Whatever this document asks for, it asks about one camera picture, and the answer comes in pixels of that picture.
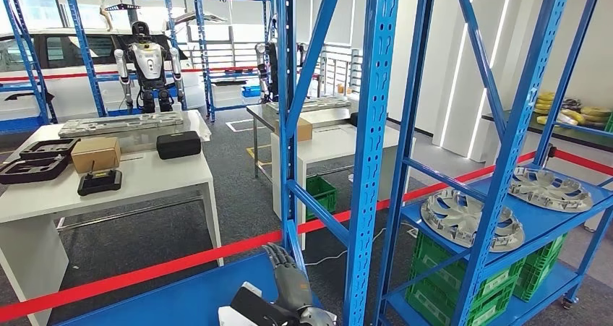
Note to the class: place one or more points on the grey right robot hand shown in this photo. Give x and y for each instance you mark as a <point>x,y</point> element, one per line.
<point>292,285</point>

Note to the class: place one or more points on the grey metal panel part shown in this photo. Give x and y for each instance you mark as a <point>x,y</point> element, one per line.
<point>325,105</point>
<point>119,124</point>

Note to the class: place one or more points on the green plastic crate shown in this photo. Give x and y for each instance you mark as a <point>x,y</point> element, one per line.
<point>321,196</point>
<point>430,255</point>
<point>530,284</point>
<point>550,255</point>
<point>430,304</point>

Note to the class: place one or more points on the white table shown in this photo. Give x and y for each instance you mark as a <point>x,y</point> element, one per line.
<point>158,174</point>
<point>335,145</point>

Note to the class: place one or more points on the cardboard box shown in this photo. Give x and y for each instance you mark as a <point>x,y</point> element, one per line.
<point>97,155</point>
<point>305,130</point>

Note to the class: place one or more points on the silver wheel hubcap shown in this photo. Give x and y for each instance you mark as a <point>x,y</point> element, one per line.
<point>449,216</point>
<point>549,190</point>

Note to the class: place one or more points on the black hard case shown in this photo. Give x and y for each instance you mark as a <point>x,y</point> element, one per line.
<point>178,145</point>
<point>354,120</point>

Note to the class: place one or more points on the blue storage bin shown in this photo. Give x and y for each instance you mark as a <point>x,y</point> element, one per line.
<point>251,92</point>

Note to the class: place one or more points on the white storage box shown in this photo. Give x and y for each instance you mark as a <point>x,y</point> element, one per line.
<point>227,95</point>

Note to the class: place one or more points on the silver black humanoid robot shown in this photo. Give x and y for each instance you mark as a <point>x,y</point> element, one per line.
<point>150,64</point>
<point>273,69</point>

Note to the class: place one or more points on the black remote controller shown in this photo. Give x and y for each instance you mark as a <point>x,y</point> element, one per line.
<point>99,183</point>

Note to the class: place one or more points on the white metal railing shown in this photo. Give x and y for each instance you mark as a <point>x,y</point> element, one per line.
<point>354,69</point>

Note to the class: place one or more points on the black foam tray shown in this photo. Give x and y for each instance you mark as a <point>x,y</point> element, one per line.
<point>48,148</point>
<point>33,169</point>

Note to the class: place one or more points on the grey car hood panel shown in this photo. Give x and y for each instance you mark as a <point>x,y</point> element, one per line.
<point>196,17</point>

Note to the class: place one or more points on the white car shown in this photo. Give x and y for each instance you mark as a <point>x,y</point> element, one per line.
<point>67,98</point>

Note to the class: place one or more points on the black hanger bar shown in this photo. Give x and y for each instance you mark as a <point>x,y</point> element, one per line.
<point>123,7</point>

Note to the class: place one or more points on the dark side table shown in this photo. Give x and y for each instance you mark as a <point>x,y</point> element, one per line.
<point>584,138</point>

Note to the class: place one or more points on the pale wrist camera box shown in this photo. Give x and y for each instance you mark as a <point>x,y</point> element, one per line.
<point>251,289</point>

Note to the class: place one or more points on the black barrier post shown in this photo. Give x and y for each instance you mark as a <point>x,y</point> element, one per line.
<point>550,152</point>

